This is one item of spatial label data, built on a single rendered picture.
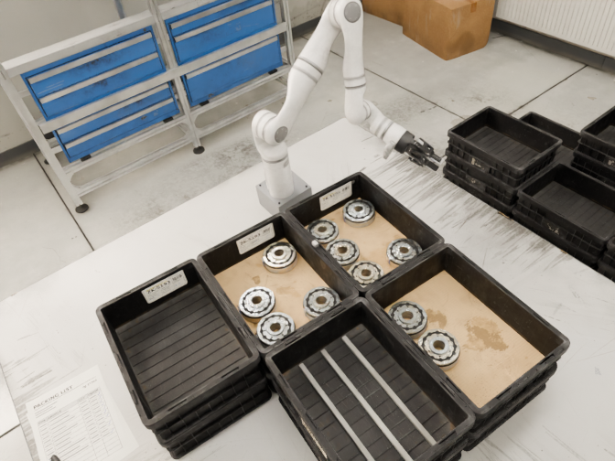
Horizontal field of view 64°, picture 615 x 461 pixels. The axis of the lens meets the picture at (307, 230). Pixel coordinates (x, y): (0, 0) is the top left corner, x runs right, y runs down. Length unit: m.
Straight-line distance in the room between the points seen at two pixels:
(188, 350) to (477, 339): 0.76
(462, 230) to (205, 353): 0.95
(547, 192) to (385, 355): 1.40
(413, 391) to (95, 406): 0.87
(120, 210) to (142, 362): 1.89
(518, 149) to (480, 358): 1.38
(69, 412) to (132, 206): 1.83
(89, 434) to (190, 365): 0.34
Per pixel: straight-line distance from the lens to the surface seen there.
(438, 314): 1.40
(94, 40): 2.95
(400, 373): 1.30
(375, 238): 1.56
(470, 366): 1.33
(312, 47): 1.62
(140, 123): 3.22
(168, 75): 3.14
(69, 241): 3.18
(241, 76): 3.43
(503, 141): 2.56
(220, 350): 1.38
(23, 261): 3.23
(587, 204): 2.49
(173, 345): 1.43
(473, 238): 1.76
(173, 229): 1.91
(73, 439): 1.57
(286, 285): 1.46
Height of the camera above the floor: 1.98
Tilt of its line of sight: 46 degrees down
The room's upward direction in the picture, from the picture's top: 8 degrees counter-clockwise
